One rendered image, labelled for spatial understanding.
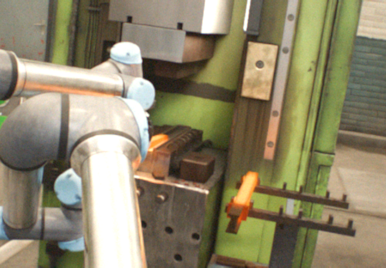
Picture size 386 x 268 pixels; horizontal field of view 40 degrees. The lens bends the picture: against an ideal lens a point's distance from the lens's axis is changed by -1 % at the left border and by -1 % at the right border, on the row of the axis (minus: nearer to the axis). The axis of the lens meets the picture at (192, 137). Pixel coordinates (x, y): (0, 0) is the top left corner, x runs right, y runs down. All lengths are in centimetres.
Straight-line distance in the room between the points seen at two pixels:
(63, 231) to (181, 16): 72
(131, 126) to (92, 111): 7
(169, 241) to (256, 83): 56
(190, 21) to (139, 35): 17
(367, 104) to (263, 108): 597
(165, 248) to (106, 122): 87
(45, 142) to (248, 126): 96
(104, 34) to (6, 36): 667
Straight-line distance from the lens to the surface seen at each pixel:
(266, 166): 176
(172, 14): 163
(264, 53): 169
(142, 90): 122
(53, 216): 126
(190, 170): 166
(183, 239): 167
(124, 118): 91
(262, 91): 170
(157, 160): 169
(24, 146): 92
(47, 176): 199
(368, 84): 763
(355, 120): 767
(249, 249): 185
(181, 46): 162
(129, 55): 137
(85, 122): 90
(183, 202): 163
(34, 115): 91
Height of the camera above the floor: 140
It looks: 12 degrees down
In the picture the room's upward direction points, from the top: 7 degrees clockwise
